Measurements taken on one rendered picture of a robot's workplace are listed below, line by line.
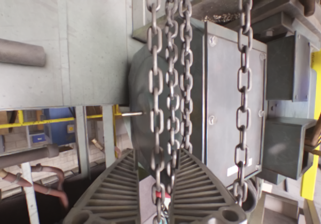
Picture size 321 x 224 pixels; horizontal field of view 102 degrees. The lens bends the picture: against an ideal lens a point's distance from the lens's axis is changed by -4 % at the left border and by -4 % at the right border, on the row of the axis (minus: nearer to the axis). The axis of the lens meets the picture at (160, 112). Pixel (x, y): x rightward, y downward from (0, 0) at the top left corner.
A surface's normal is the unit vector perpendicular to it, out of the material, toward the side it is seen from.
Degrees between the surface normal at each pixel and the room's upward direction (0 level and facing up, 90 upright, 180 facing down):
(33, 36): 90
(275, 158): 90
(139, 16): 90
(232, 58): 90
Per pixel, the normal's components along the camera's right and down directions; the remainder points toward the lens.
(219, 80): 0.49, 0.07
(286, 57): -0.87, 0.07
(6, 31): 0.76, 0.04
